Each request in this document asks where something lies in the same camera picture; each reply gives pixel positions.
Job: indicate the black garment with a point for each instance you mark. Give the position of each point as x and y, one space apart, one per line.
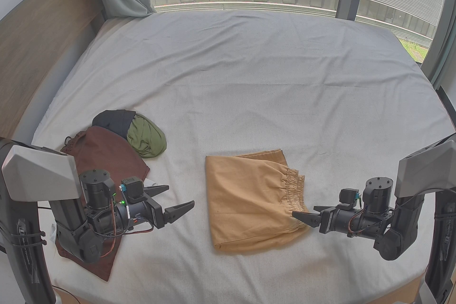
110 121

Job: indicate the dark brown shorts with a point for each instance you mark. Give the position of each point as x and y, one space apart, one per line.
110 156

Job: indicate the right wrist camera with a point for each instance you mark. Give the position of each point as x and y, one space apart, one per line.
347 196

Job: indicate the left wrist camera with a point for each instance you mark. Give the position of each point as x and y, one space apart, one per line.
131 186

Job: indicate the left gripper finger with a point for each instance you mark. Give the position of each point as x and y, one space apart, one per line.
174 212
155 191

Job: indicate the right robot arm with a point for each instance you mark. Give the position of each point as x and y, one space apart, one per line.
424 170

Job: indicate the olive green garment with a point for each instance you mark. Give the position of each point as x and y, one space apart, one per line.
148 137

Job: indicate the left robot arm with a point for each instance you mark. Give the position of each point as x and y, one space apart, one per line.
39 170

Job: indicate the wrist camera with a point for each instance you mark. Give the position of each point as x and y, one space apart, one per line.
131 186
347 196

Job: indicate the tan shorts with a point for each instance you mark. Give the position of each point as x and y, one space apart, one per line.
242 202

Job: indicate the bed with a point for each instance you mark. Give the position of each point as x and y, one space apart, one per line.
267 81

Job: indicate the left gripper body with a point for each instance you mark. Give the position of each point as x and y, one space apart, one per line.
137 213

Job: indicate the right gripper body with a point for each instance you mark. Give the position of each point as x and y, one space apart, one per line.
336 220

